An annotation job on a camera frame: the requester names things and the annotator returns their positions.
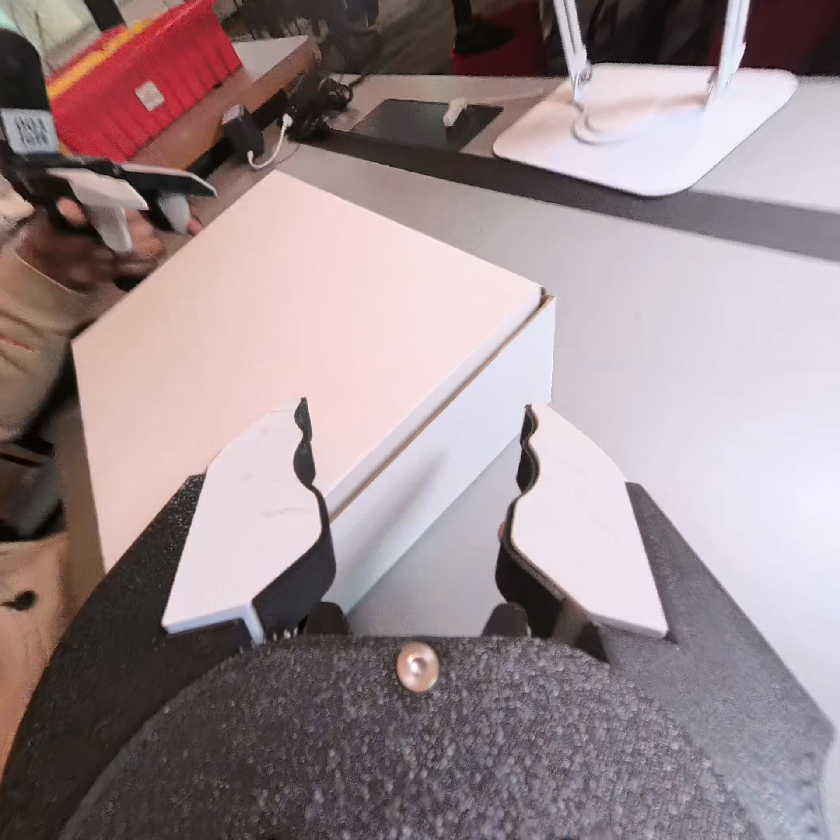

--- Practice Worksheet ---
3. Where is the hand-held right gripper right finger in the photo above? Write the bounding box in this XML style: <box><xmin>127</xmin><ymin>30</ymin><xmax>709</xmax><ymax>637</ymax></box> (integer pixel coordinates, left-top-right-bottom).
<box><xmin>495</xmin><ymin>403</ymin><xmax>670</xmax><ymax>642</ymax></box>

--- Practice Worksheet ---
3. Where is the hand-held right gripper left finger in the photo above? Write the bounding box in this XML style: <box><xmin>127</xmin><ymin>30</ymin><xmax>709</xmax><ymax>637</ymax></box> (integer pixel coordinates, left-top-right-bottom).
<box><xmin>161</xmin><ymin>396</ymin><xmax>337</xmax><ymax>644</ymax></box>

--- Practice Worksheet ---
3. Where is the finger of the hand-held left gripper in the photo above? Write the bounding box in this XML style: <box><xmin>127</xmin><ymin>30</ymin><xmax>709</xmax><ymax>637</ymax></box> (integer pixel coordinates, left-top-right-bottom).
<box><xmin>46</xmin><ymin>169</ymin><xmax>151</xmax><ymax>255</ymax></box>
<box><xmin>121</xmin><ymin>164</ymin><xmax>218</xmax><ymax>235</ymax></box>

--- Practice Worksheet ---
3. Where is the white cardboard box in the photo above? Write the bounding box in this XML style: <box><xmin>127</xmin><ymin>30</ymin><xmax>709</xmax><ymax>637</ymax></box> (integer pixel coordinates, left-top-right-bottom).
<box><xmin>71</xmin><ymin>169</ymin><xmax>557</xmax><ymax>614</ymax></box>

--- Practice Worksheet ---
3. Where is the person's left forearm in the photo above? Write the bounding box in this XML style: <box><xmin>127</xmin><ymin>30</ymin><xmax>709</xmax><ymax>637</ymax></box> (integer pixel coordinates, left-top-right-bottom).
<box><xmin>0</xmin><ymin>246</ymin><xmax>112</xmax><ymax>442</ymax></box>

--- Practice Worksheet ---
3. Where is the person's left hand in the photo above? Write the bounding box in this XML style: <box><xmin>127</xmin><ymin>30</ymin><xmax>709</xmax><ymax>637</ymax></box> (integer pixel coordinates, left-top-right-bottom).
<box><xmin>28</xmin><ymin>199</ymin><xmax>166</xmax><ymax>293</ymax></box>

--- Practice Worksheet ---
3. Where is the black power adapter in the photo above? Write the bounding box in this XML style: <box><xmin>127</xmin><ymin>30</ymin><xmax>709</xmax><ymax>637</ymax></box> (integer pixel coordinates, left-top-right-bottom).
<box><xmin>222</xmin><ymin>107</ymin><xmax>265</xmax><ymax>160</ymax></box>

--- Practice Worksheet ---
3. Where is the red plastic crate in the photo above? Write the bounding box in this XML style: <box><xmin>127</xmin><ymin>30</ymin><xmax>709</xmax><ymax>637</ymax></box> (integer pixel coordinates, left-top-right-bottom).
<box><xmin>46</xmin><ymin>0</ymin><xmax>242</xmax><ymax>165</ymax></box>

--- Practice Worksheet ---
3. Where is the brown wooden table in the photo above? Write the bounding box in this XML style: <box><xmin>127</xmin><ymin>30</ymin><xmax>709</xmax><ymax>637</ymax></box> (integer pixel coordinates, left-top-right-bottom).
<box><xmin>128</xmin><ymin>36</ymin><xmax>322</xmax><ymax>173</ymax></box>

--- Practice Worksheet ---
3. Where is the black rectangular pad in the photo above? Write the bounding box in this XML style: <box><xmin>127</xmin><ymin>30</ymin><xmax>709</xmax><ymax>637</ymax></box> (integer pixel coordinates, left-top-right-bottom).
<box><xmin>353</xmin><ymin>98</ymin><xmax>504</xmax><ymax>153</ymax></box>

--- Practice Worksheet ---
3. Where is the red bin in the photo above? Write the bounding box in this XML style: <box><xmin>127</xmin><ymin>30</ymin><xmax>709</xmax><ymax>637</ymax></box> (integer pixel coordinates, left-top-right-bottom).
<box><xmin>451</xmin><ymin>10</ymin><xmax>549</xmax><ymax>77</ymax></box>
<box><xmin>707</xmin><ymin>0</ymin><xmax>840</xmax><ymax>70</ymax></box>

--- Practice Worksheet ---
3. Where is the white plug with cable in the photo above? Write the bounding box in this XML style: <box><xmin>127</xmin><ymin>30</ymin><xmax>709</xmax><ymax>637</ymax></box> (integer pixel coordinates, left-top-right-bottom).
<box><xmin>442</xmin><ymin>88</ymin><xmax>547</xmax><ymax>127</ymax></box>

